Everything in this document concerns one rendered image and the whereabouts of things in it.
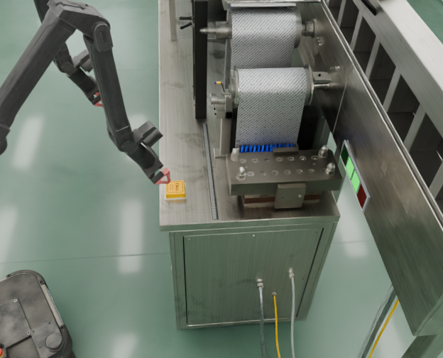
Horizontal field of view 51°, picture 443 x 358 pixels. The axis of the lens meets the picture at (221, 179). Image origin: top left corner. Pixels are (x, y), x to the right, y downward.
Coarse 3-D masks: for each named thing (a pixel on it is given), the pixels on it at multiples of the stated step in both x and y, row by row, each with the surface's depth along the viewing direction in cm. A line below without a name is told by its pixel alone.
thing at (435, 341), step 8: (336, 152) 207; (336, 160) 208; (344, 168) 209; (344, 176) 213; (336, 192) 220; (336, 200) 225; (424, 336) 138; (432, 336) 133; (440, 336) 130; (416, 344) 143; (424, 344) 138; (432, 344) 134; (440, 344) 134; (408, 352) 148; (416, 352) 143; (424, 352) 139; (432, 352) 138; (440, 352) 139
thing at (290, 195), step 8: (280, 184) 163; (288, 184) 163; (296, 184) 163; (304, 184) 163; (280, 192) 164; (288, 192) 164; (296, 192) 164; (304, 192) 165; (280, 200) 167; (288, 200) 167; (296, 200) 167
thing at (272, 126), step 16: (240, 112) 164; (256, 112) 164; (272, 112) 165; (288, 112) 166; (240, 128) 169; (256, 128) 170; (272, 128) 170; (288, 128) 171; (240, 144) 174; (256, 144) 175; (272, 144) 176
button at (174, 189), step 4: (176, 180) 176; (180, 180) 176; (168, 184) 174; (172, 184) 174; (176, 184) 175; (180, 184) 175; (184, 184) 175; (168, 188) 173; (172, 188) 173; (176, 188) 173; (180, 188) 173; (184, 188) 173; (168, 192) 171; (172, 192) 171; (176, 192) 172; (180, 192) 172; (184, 192) 172; (168, 196) 172; (172, 196) 172; (176, 196) 172; (180, 196) 172; (184, 196) 173
